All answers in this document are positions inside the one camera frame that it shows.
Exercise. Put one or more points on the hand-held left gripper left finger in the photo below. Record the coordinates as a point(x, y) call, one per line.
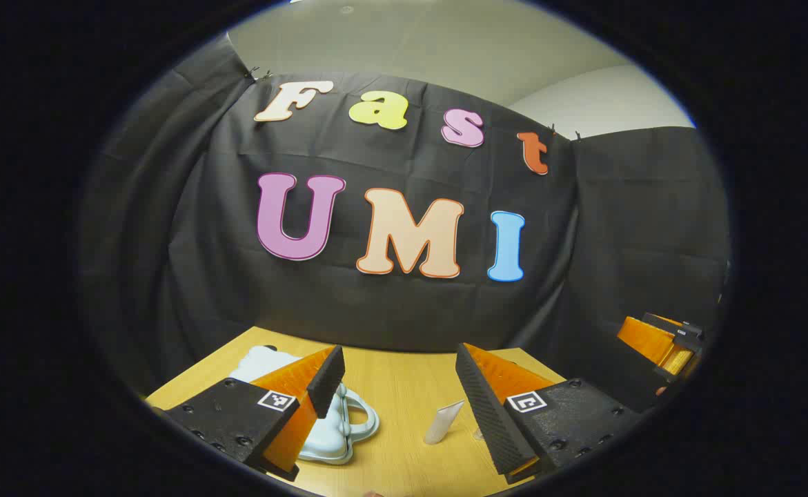
point(326, 383)

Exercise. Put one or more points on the black backdrop cloth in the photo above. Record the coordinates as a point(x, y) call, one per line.
point(410, 304)

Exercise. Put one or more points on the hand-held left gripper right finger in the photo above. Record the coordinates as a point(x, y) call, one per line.
point(486, 414)

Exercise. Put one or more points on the light blue suitcase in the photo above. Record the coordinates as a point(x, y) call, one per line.
point(331, 435)

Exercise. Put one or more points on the white skin care tube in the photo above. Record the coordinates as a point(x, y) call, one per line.
point(441, 422)

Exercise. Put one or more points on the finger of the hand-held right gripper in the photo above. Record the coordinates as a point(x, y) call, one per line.
point(645, 338)

